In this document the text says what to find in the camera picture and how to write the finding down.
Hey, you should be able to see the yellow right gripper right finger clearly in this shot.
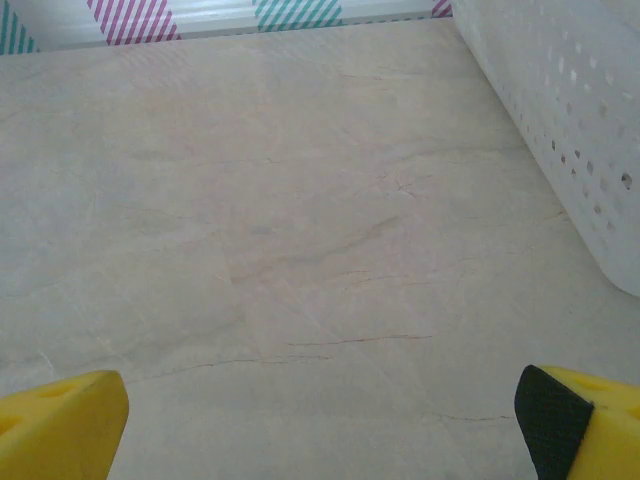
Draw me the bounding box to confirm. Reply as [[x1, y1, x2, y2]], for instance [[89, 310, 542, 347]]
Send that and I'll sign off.
[[513, 364, 640, 480]]

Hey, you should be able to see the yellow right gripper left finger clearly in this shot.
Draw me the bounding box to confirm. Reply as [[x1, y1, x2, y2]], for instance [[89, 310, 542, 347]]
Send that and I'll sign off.
[[0, 369, 130, 480]]

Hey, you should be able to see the white perforated plastic basket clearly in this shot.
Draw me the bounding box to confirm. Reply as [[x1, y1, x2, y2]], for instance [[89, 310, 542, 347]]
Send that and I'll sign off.
[[449, 0, 640, 295]]

